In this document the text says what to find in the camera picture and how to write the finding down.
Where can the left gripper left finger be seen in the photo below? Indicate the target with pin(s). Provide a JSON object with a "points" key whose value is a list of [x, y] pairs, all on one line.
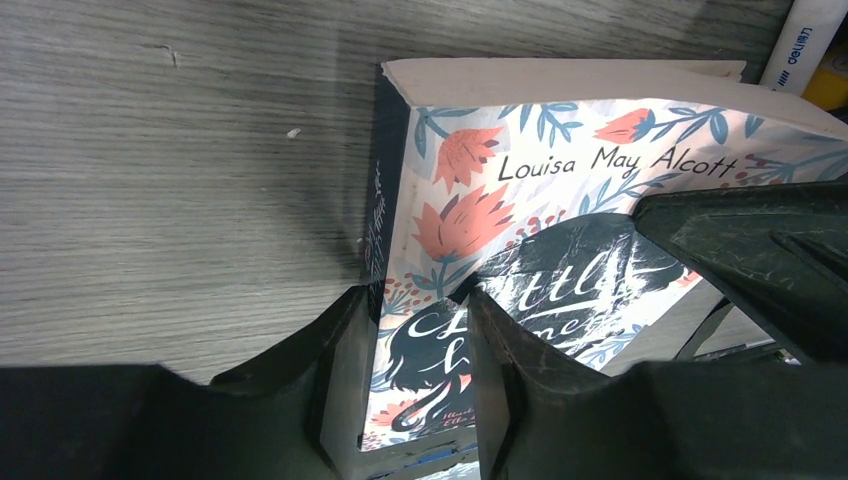
{"points": [[292, 412]]}

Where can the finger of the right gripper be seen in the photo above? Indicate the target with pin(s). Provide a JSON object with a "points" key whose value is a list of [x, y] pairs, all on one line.
{"points": [[778, 253]]}

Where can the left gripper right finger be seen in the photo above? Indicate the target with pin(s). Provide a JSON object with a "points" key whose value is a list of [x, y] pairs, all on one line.
{"points": [[542, 415]]}

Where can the floral little women book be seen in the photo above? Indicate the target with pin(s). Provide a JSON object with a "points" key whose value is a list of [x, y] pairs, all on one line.
{"points": [[518, 177]]}

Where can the white marker yellow cap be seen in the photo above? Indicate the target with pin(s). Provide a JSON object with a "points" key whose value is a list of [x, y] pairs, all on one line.
{"points": [[807, 59]]}

